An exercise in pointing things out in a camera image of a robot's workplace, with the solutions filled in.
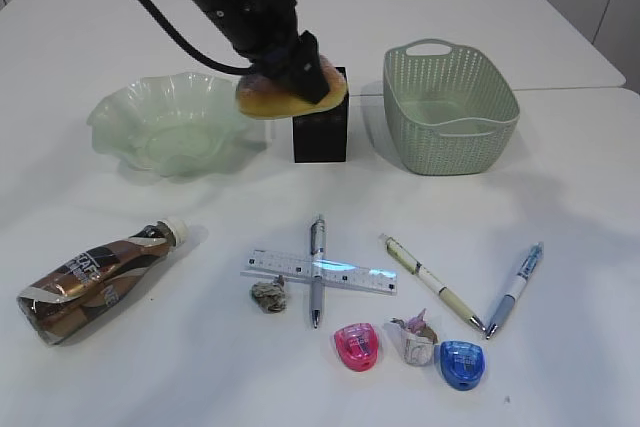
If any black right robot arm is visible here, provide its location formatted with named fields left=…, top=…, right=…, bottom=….
left=192, top=0, right=329, bottom=104

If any brown coffee bottle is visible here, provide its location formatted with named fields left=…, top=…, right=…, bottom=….
left=17, top=218, right=189, bottom=346

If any white blue pen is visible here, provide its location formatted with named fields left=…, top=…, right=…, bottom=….
left=485, top=242, right=544, bottom=340

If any cream barrel pen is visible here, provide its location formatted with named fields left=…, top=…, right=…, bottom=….
left=381, top=234, right=486, bottom=333

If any white paper piece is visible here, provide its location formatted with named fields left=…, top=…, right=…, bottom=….
left=383, top=308, right=438, bottom=367

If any green wavy glass plate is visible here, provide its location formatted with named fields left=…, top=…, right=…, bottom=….
left=87, top=72, right=268, bottom=177

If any green woven plastic basket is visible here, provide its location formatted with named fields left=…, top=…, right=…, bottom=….
left=383, top=39, right=520, bottom=176

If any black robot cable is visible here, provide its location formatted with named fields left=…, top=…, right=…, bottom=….
left=87, top=0, right=256, bottom=76

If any black mesh pen holder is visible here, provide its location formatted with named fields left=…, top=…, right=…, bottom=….
left=292, top=93, right=349, bottom=163

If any sugared bread bun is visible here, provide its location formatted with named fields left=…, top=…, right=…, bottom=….
left=235, top=55, right=348, bottom=120

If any grey grip silver pen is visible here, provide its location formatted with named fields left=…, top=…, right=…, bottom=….
left=310, top=215, right=326, bottom=329

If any blue pencil sharpener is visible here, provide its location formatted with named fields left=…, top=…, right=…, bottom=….
left=439, top=340, right=485, bottom=391

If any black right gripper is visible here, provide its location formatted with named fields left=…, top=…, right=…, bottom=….
left=219, top=0, right=329, bottom=104

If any pink pencil sharpener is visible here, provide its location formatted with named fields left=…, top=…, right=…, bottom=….
left=333, top=323, right=379, bottom=372

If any grey paper ball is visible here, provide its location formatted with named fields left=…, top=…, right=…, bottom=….
left=250, top=275, right=287, bottom=314

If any clear plastic ruler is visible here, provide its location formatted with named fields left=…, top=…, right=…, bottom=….
left=242, top=249, right=397, bottom=295

